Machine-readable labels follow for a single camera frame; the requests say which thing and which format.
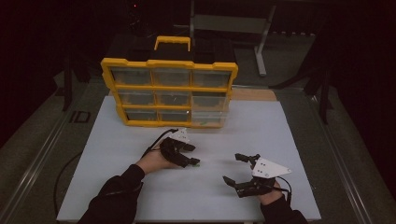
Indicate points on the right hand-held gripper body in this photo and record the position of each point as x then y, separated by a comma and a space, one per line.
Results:
267, 169

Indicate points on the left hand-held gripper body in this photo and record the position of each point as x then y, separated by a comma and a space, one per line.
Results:
171, 149

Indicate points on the clear plastic drawer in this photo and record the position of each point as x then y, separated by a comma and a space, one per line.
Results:
174, 116
207, 117

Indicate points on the yellow black drawer organizer cabinet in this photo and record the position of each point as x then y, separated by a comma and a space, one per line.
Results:
171, 64

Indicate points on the person's left hand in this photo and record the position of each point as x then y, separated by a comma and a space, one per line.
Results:
154, 162

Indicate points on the person's right hand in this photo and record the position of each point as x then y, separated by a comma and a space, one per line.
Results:
270, 196

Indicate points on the white table mat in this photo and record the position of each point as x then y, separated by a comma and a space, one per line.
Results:
218, 143

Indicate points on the grid of clear plastic bins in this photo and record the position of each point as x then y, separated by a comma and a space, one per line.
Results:
134, 76

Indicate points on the black metal stand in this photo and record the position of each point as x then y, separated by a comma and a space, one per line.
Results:
323, 102
67, 93

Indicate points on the aluminium rail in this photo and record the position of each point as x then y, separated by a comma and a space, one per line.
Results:
339, 161
37, 161

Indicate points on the grey metal table frame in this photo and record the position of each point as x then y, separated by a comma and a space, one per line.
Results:
230, 24

